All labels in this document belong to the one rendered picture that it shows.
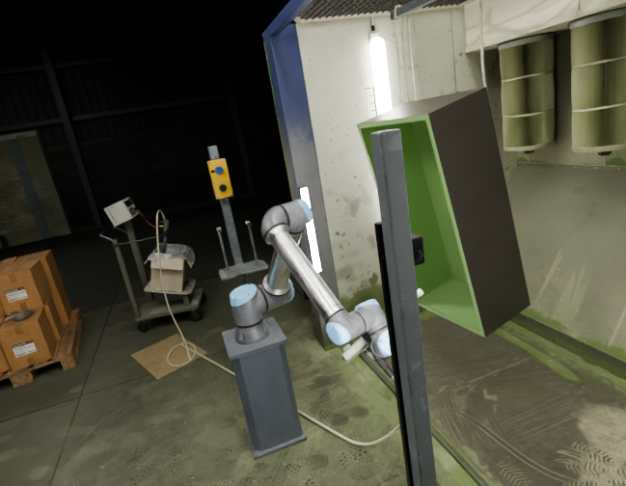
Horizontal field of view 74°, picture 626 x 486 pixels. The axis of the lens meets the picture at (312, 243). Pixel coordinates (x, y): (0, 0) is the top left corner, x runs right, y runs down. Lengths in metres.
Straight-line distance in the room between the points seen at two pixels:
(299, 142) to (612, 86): 1.79
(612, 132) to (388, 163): 2.11
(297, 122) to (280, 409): 1.76
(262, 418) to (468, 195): 1.55
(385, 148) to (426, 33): 2.48
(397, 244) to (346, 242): 2.12
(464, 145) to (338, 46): 1.29
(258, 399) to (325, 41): 2.21
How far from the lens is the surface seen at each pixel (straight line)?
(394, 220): 0.93
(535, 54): 3.26
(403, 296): 0.99
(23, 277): 4.45
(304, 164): 2.86
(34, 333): 4.20
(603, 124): 2.91
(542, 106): 3.29
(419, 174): 2.67
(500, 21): 3.27
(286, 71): 2.87
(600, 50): 2.89
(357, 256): 3.12
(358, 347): 1.90
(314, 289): 1.58
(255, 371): 2.27
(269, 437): 2.51
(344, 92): 2.99
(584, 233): 3.23
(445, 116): 1.99
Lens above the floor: 1.68
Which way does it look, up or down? 16 degrees down
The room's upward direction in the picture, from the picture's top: 10 degrees counter-clockwise
